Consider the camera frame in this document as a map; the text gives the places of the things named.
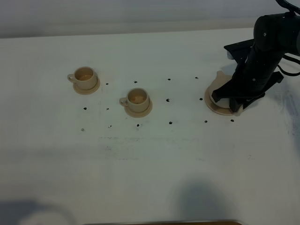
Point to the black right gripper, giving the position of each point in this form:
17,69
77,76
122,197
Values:
254,69

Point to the beige ceramic teapot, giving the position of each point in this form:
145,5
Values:
216,97

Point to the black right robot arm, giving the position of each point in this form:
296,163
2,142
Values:
276,37

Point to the beige teapot saucer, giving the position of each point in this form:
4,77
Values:
219,110

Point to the beige middle cup saucer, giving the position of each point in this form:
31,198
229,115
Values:
139,114

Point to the beige cup saucer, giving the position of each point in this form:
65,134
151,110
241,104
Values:
139,114
85,91

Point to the beige middle teacup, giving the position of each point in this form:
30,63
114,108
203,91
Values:
136,100

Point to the beige teacup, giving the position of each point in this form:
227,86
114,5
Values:
84,77
136,100

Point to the beige left cup saucer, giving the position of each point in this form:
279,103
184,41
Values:
85,91

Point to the beige left teacup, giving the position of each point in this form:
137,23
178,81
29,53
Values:
84,77

